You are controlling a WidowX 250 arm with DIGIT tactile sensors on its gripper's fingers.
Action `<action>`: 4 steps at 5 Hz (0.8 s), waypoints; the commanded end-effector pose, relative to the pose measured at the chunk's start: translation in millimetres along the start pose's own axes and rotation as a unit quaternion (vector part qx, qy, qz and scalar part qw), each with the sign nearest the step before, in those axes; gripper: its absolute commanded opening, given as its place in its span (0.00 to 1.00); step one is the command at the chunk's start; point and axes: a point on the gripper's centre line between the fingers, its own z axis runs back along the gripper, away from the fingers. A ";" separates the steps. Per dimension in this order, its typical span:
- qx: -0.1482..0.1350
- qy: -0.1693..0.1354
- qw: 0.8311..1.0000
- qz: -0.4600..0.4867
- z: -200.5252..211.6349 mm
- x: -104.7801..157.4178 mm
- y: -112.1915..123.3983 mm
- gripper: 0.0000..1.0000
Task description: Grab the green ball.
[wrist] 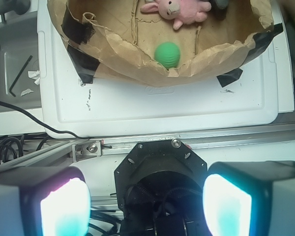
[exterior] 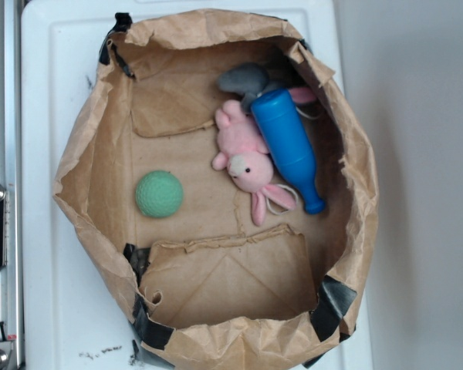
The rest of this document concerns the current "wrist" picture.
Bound pink plush bunny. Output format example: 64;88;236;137
140;0;212;30

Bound white plastic bin lid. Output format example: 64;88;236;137
37;0;294;137

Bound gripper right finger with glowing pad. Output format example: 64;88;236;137
203;161;295;236

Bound black tape strip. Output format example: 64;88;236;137
217;23;284;88
67;45;100;84

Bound green ball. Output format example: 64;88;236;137
154;42;180;69

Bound aluminium frame rail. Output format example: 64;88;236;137
5;122;295;166

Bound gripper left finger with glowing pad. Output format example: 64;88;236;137
0;167;91;236

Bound black cable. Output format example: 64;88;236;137
0;97;90;140

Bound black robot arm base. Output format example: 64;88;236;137
114;139;210;236

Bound black tape strip left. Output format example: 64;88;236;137
67;45;100;84

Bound grey plush toy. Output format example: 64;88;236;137
210;0;229;10

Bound bundle of black cables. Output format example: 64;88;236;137
0;134;50;169

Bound metal corner bracket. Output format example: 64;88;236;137
72;140;102;162

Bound black tape strip right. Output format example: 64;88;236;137
217;23;284;88

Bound black hex key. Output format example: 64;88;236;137
8;55;32;97

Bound brown paper bag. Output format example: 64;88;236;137
47;0;274;87

